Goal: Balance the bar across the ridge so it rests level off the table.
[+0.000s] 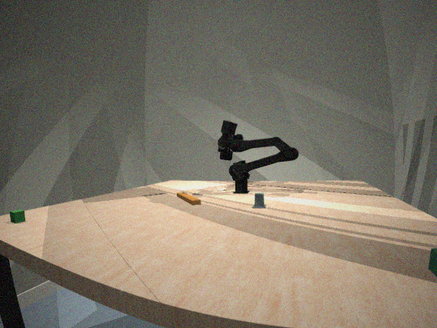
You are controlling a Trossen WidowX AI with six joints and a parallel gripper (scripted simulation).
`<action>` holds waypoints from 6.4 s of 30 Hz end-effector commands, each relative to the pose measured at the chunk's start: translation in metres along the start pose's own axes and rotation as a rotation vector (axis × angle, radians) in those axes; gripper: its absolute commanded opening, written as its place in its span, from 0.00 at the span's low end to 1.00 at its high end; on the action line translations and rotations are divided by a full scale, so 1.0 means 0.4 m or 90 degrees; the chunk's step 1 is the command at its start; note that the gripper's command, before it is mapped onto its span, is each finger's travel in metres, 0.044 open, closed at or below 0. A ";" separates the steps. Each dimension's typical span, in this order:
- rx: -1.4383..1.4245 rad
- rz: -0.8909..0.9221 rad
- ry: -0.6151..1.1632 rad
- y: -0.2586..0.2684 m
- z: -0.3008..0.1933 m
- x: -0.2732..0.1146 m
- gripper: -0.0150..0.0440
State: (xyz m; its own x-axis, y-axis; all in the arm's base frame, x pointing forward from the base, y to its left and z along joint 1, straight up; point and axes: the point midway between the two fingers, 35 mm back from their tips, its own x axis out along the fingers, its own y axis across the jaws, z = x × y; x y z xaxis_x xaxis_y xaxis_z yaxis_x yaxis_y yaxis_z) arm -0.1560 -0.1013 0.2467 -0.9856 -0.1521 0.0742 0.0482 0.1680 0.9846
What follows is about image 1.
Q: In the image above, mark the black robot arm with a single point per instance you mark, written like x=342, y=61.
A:
x=239, y=171

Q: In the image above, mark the orange bar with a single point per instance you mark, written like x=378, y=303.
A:
x=188, y=198

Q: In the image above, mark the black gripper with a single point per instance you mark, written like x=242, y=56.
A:
x=227, y=155

